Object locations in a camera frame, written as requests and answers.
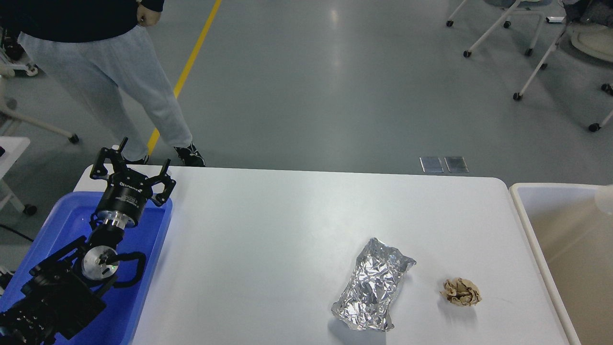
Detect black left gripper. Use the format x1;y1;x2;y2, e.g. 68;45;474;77
90;138;176;229

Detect white paper cup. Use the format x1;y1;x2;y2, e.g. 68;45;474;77
595;184;613;215

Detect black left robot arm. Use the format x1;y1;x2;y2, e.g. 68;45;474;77
1;138;176;345

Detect blue plastic bin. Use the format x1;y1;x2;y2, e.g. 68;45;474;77
1;192;173;345

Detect white side table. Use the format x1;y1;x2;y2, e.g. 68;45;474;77
0;136;38;216

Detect person in grey trousers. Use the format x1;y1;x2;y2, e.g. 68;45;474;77
1;0;205;167

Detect white rolling stand base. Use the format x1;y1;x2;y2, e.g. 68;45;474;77
1;60;80;144

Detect black equipment on cart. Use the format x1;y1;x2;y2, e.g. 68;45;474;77
0;27;39;77

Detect crumpled aluminium foil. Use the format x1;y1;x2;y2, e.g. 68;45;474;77
331;237;417;332

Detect metal floor plate left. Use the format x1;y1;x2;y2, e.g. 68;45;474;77
420;156;444;174

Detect metal floor plate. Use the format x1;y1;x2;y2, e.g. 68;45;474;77
444;156;469;174
420;156;444;174

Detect metal floor plate right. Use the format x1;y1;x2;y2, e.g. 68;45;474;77
444;156;469;174

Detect crumpled brown paper ball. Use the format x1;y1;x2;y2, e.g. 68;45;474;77
439;277;482;306

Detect white plastic bin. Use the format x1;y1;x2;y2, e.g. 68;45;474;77
510;183;613;345

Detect white rolling chair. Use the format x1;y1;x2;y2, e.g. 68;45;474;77
513;17;612;132

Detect white rolling chair frame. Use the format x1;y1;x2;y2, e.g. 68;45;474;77
463;0;551;58

